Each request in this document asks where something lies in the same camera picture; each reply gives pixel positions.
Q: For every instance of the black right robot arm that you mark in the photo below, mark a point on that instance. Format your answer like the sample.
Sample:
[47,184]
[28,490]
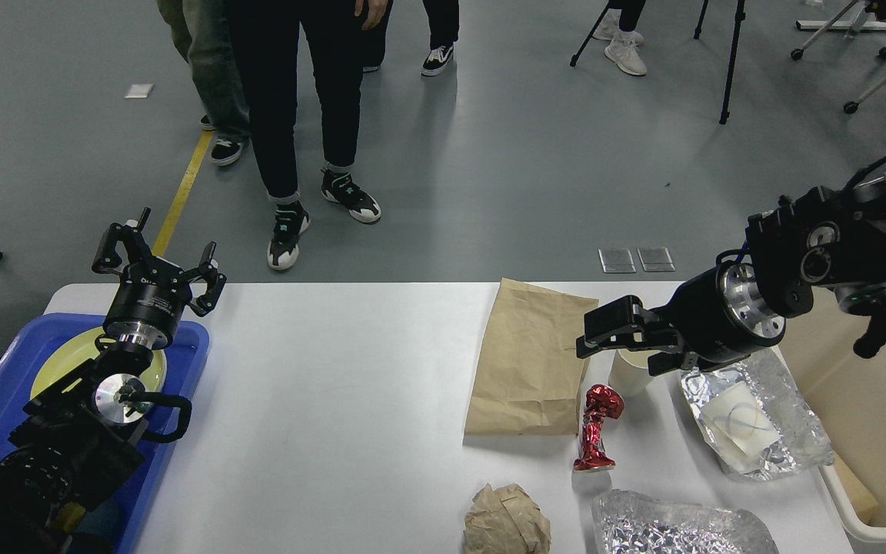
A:
[832,239]

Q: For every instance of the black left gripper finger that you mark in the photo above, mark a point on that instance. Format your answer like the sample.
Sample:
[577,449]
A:
[206,271]
[122,245]

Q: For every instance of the person in black leggings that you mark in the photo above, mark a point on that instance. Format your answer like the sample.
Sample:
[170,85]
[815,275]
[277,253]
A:
[618,29]

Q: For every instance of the floor outlet plate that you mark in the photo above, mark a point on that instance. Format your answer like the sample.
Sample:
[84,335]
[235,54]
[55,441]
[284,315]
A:
[626,261]

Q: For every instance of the crumpled brown paper ball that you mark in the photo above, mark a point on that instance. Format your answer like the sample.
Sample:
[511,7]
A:
[506,520]

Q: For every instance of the black tripod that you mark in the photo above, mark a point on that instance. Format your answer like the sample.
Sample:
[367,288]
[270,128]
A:
[739,17]

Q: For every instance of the brown paper in bin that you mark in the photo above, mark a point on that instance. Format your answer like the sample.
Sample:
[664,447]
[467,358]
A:
[863,502]

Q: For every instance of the brown paper bag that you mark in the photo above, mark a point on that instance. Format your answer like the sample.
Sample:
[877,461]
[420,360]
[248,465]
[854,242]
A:
[528,373]

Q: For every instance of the beige plastic bin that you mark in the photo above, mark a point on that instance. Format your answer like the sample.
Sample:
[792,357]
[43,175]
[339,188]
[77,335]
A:
[848,394]

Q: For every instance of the yellow plate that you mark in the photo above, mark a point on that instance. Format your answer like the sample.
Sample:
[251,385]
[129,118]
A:
[82,347]

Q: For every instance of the clear plastic bag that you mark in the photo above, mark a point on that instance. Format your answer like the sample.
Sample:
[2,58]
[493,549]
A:
[753,416]

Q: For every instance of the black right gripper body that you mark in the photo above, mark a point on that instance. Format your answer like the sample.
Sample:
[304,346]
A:
[717,318]

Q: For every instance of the red foil wrapper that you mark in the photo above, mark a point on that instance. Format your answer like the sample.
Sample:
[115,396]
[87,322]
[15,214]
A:
[602,403]

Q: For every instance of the rolling chair base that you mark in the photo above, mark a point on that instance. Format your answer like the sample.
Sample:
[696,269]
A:
[849,48]

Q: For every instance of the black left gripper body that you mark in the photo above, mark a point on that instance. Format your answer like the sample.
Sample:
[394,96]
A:
[148,305]

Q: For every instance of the person in black trousers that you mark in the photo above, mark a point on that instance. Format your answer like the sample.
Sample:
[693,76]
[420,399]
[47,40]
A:
[443,25]

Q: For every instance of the white paper cup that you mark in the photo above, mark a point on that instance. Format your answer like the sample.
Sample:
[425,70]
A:
[630,372]

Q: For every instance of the person in baggy jeans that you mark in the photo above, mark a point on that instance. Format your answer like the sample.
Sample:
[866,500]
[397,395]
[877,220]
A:
[201,35]

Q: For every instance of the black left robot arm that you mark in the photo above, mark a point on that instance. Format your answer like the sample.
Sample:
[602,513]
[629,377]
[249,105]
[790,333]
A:
[78,444]

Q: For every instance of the person in green-black sneakers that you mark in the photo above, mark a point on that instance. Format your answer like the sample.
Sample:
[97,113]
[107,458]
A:
[265,39]

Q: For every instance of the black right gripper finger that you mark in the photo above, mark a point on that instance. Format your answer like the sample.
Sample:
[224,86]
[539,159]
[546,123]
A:
[624,313]
[593,341]

